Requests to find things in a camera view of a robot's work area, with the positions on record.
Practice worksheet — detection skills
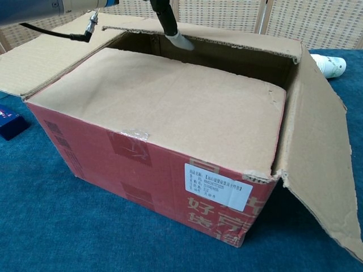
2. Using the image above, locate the red cardboard shipping box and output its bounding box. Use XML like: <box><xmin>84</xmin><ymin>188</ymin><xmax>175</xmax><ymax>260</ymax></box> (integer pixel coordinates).
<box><xmin>0</xmin><ymin>12</ymin><xmax>363</xmax><ymax>258</ymax></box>

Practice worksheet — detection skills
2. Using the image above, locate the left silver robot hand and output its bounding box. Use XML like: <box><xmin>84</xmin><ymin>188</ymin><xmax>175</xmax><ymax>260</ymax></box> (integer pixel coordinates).
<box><xmin>150</xmin><ymin>0</ymin><xmax>196</xmax><ymax>52</ymax></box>

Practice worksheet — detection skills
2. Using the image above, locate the blue carpet table cover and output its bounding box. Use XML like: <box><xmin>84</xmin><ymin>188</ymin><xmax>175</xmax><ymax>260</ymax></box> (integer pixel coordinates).
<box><xmin>0</xmin><ymin>48</ymin><xmax>363</xmax><ymax>272</ymax></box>

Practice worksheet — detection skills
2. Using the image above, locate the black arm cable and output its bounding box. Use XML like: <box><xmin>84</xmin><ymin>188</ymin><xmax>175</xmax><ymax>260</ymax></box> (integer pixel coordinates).
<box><xmin>18</xmin><ymin>10</ymin><xmax>100</xmax><ymax>43</ymax></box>

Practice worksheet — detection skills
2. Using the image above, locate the stack of white paper cups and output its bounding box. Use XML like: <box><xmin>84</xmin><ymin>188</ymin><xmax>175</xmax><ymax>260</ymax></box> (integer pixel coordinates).
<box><xmin>310</xmin><ymin>53</ymin><xmax>347</xmax><ymax>79</ymax></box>

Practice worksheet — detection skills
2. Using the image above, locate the dark blue printed box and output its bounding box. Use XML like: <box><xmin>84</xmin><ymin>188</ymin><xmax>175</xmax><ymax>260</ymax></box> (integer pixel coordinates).
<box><xmin>0</xmin><ymin>104</ymin><xmax>31</xmax><ymax>142</ymax></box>

